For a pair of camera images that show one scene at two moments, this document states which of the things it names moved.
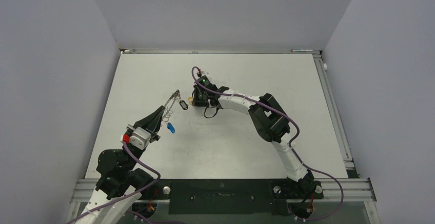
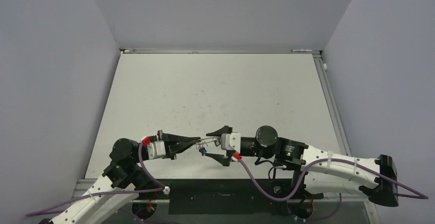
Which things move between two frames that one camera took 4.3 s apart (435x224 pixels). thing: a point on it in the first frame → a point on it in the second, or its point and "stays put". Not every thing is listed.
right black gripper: x=197 y=102 → x=223 y=159
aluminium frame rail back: x=161 y=51 stays put
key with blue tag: x=171 y=127 → x=203 y=150
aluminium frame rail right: x=349 y=161 stays put
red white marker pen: x=300 y=50 stays put
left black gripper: x=151 y=121 → x=175 y=143
